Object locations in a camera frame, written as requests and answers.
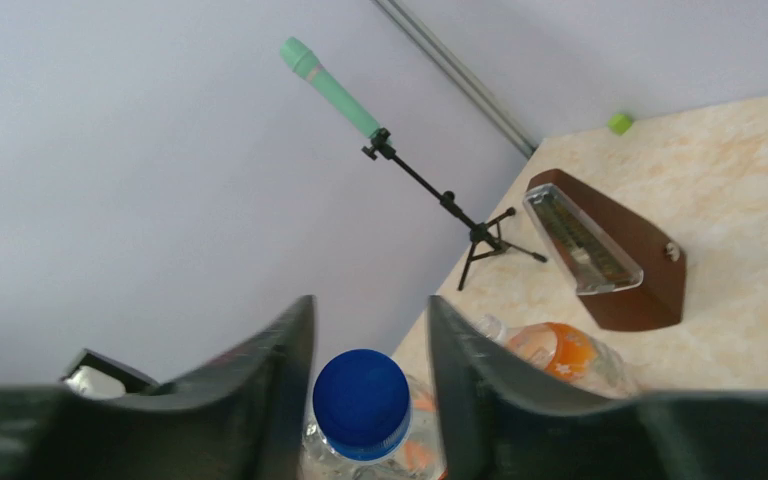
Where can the orange juice bottle yellow cap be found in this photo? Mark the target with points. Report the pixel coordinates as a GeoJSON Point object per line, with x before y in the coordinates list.
{"type": "Point", "coordinates": [565, 353]}

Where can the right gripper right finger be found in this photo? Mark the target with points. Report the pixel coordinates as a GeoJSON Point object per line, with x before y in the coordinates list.
{"type": "Point", "coordinates": [501, 418]}

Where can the black tripod microphone stand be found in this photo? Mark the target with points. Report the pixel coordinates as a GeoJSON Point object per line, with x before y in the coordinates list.
{"type": "Point", "coordinates": [486, 238]}

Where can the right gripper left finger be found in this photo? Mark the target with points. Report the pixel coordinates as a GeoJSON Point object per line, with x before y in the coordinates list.
{"type": "Point", "coordinates": [239, 416]}

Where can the small green cube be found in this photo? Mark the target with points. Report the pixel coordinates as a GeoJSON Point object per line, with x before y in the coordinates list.
{"type": "Point", "coordinates": [620, 123]}

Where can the blue cap labelled bottle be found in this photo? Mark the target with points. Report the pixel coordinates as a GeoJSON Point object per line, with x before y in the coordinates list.
{"type": "Point", "coordinates": [416, 455]}

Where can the brown wooden metronome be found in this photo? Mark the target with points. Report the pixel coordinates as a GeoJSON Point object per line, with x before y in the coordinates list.
{"type": "Point", "coordinates": [628, 274]}

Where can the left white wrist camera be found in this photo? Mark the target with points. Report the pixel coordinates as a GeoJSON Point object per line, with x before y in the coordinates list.
{"type": "Point", "coordinates": [98, 377]}

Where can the mint green microphone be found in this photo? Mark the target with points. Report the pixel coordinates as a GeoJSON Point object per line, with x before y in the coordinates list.
{"type": "Point", "coordinates": [303, 62]}

